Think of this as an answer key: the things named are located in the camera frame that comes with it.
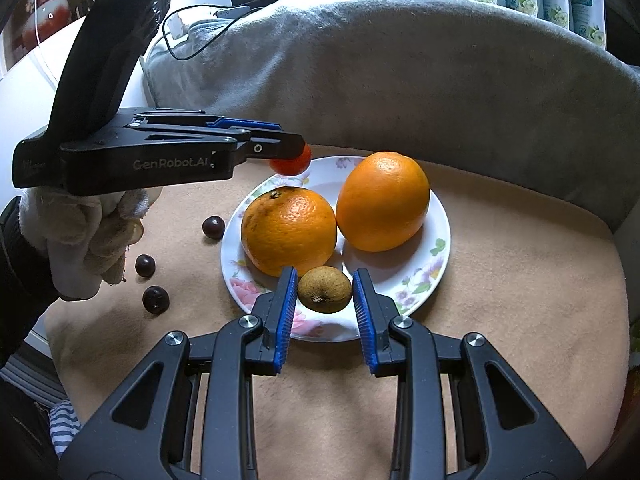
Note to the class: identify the striped cloth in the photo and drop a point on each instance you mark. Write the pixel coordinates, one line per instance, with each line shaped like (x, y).
(65, 425)

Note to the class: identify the dark grape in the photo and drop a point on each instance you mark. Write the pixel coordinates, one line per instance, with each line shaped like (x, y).
(145, 264)
(212, 226)
(155, 300)

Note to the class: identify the grey fleece blanket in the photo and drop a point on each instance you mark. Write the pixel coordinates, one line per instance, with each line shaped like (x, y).
(400, 85)

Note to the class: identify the floral white plate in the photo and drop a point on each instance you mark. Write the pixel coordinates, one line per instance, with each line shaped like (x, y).
(425, 270)

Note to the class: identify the red cherry tomato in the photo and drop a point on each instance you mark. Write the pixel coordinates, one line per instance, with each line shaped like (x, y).
(292, 165)

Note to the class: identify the person's left hand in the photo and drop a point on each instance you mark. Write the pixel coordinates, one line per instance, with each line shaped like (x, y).
(75, 240)

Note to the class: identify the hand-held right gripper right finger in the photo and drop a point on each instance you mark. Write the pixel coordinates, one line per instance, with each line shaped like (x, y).
(362, 320)

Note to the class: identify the round bumpy orange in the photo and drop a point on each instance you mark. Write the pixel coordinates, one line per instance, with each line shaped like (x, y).
(288, 230)

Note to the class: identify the brown longan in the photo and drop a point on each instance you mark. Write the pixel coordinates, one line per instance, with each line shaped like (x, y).
(325, 290)

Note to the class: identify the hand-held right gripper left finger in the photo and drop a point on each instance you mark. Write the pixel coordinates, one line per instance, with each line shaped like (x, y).
(285, 310)

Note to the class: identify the large oval orange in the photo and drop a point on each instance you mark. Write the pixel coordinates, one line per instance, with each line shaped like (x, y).
(382, 202)

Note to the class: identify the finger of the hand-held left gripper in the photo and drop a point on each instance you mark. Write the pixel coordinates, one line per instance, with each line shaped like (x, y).
(272, 147)
(250, 124)

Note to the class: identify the red and white vase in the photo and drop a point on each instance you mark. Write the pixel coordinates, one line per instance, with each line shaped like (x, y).
(47, 10)

